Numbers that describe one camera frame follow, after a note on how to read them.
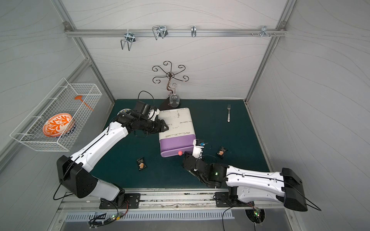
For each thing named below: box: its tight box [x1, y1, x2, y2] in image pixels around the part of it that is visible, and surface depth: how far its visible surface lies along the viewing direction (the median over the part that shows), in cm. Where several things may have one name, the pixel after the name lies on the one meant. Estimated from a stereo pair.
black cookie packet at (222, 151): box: [215, 145, 229, 159], surface depth 92 cm
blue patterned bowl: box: [116, 108, 132, 116], surface depth 110 cm
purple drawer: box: [158, 134, 197, 158], surface depth 75 cm
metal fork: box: [227, 104, 231, 123], surface depth 113 cm
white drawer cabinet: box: [158, 107, 196, 152], surface depth 82 cm
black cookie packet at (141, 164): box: [135, 156, 147, 171], surface depth 87 cm
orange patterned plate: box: [42, 112, 75, 138], surface depth 64 cm
